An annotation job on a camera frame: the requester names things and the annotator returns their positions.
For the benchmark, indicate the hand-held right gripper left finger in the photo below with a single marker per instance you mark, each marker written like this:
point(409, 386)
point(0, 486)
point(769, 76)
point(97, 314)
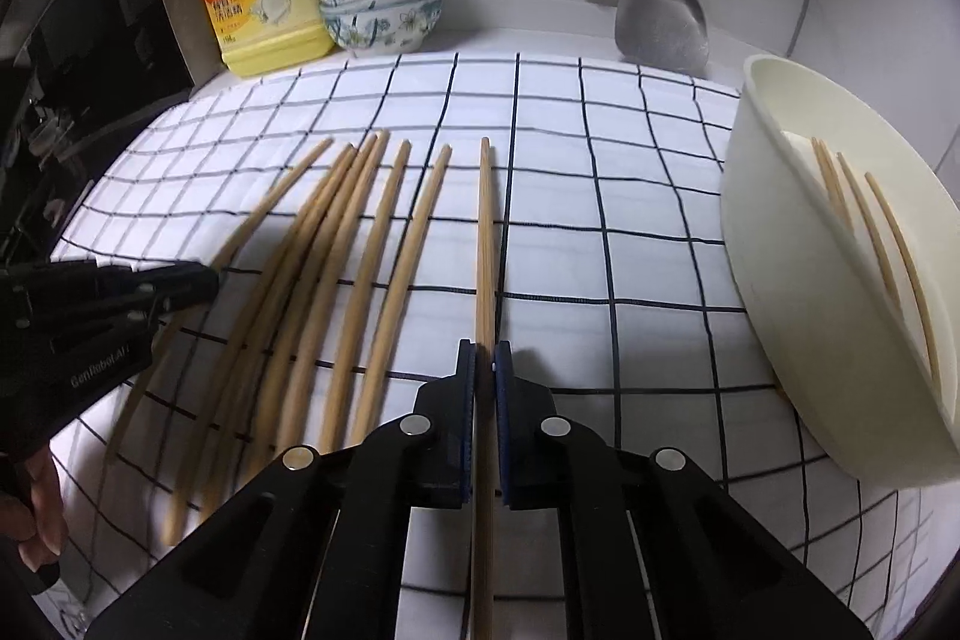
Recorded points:
point(442, 430)

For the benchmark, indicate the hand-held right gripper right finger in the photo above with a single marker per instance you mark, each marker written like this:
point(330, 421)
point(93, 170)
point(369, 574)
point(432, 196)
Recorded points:
point(525, 437)

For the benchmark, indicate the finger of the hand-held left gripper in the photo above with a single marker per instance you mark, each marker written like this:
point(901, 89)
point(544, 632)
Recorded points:
point(172, 287)

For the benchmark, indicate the pile of wooden chopsticks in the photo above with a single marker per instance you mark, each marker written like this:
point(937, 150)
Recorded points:
point(337, 280)

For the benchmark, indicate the cream plastic basin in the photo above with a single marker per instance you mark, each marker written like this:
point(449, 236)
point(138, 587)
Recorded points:
point(795, 280)

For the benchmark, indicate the person's left hand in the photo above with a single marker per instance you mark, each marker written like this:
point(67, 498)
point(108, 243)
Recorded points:
point(37, 505)

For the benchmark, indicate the white black checkered cloth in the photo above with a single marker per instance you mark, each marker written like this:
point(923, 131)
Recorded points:
point(600, 220)

